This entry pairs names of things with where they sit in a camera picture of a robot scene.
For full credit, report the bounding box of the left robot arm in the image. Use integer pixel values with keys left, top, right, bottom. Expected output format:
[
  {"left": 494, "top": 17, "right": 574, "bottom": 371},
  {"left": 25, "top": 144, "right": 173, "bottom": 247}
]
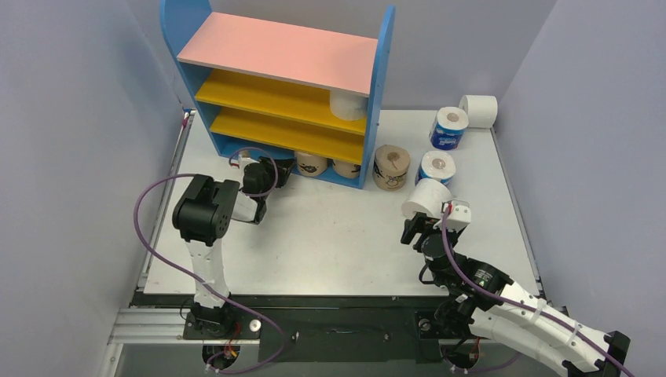
[{"left": 172, "top": 156, "right": 296, "bottom": 338}]

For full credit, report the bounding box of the brown cartoon roll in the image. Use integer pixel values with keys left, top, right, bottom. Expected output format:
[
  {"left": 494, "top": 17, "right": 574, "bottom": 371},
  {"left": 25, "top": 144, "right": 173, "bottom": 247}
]
[
  {"left": 372, "top": 145, "right": 412, "bottom": 191},
  {"left": 295, "top": 151, "right": 328, "bottom": 177}
]

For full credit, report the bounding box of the blue wrapped roll front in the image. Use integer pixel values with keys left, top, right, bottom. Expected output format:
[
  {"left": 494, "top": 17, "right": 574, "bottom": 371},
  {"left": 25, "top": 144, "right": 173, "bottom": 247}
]
[{"left": 415, "top": 150, "right": 456, "bottom": 185}]

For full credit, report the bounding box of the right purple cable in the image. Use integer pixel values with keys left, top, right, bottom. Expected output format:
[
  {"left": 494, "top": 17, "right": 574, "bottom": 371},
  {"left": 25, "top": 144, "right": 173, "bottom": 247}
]
[{"left": 441, "top": 203, "right": 636, "bottom": 377}]

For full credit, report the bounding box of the blue wrapped roll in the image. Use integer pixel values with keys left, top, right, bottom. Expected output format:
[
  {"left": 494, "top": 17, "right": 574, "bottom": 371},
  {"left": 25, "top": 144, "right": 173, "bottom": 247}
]
[
  {"left": 415, "top": 150, "right": 456, "bottom": 185},
  {"left": 429, "top": 107, "right": 469, "bottom": 150}
]

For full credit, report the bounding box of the plain white toilet roll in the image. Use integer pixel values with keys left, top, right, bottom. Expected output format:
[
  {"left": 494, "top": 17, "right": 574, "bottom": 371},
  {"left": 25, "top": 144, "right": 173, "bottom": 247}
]
[{"left": 329, "top": 90, "right": 368, "bottom": 121}]

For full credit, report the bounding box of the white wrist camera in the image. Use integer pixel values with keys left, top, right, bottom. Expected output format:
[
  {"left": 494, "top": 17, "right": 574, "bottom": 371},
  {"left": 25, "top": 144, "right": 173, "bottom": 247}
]
[
  {"left": 229, "top": 150, "right": 255, "bottom": 170},
  {"left": 441, "top": 199, "right": 471, "bottom": 232}
]

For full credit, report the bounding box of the white roll lying at back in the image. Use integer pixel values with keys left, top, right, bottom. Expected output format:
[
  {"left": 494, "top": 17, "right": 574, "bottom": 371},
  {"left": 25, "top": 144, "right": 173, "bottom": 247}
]
[{"left": 459, "top": 95, "right": 498, "bottom": 129}]

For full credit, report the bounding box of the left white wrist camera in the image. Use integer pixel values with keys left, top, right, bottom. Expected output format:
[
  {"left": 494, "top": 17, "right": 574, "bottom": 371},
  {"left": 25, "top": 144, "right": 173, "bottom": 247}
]
[{"left": 229, "top": 150, "right": 255, "bottom": 170}]

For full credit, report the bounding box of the blue wrapped roll back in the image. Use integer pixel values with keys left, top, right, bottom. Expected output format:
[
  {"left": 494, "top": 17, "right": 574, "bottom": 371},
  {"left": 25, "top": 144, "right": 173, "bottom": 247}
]
[{"left": 429, "top": 107, "right": 469, "bottom": 150}]

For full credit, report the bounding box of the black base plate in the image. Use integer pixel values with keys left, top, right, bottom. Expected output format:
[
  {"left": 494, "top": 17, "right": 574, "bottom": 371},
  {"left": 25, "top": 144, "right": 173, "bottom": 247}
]
[{"left": 130, "top": 295, "right": 496, "bottom": 364}]

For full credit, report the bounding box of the blue pink yellow shelf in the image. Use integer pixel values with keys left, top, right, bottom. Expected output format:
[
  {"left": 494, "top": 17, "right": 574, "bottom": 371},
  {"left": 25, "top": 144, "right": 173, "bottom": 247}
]
[{"left": 159, "top": 1, "right": 396, "bottom": 189}]

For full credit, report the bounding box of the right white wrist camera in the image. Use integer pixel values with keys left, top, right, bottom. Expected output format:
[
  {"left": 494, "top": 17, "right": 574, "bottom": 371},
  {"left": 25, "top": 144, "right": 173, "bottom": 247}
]
[{"left": 441, "top": 199, "right": 471, "bottom": 232}]

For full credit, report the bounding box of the plain white roll lying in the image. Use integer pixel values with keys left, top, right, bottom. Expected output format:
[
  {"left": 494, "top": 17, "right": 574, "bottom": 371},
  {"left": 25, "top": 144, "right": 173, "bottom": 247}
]
[{"left": 401, "top": 178, "right": 454, "bottom": 219}]

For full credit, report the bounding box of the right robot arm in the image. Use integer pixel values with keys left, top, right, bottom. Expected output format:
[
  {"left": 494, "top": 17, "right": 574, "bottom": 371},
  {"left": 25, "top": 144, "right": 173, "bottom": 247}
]
[{"left": 401, "top": 213, "right": 631, "bottom": 376}]

